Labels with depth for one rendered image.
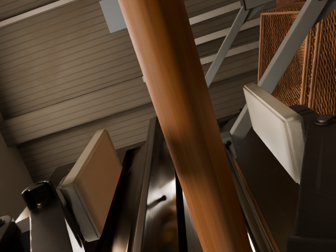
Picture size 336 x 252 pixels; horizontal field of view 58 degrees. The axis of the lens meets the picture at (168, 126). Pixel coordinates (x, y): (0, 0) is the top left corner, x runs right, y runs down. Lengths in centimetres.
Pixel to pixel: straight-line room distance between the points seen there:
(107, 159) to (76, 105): 338
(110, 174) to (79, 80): 350
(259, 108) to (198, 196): 6
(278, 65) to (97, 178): 44
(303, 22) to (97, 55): 316
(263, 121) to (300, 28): 40
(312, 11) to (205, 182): 43
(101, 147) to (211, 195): 7
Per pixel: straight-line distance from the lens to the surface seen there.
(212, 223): 18
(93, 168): 16
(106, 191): 16
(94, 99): 349
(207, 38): 314
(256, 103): 16
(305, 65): 118
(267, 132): 16
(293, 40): 55
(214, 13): 314
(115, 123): 367
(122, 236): 110
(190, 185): 17
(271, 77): 55
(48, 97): 383
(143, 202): 92
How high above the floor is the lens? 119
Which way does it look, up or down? 6 degrees up
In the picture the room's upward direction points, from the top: 107 degrees counter-clockwise
